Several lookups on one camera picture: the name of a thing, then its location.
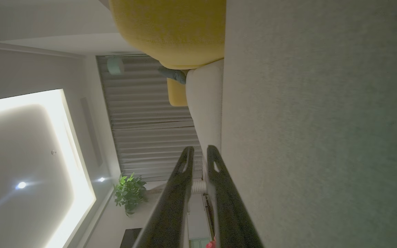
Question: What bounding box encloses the grey cabinet with teal drawers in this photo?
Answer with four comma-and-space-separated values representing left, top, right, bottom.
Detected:
187, 193, 216, 248

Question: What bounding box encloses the black flat panel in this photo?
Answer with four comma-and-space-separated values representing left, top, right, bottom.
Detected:
120, 228, 142, 248

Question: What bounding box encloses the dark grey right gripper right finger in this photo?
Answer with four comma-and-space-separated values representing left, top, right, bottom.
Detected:
207, 145, 264, 248

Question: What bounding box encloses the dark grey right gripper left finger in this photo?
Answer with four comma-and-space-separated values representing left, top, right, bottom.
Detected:
133, 146, 194, 248

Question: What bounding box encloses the grey pleated curtain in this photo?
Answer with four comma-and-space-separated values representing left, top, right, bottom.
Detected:
96, 54, 204, 182

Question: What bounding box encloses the green potted plant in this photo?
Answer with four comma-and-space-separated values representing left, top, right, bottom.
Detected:
113, 173, 148, 217

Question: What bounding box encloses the teal pillow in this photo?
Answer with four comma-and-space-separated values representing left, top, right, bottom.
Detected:
157, 65, 187, 85

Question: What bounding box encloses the small yellow cushion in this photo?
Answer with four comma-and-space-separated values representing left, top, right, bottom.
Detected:
167, 77, 189, 107

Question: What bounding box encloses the grey fabric sofa seat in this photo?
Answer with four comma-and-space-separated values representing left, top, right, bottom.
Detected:
221, 0, 397, 248

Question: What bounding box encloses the light grey rounded sofa cushion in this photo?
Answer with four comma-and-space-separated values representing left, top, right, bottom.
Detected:
186, 59, 224, 166

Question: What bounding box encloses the large yellow sofa cushion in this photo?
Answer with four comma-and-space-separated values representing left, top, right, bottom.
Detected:
109, 0, 226, 70

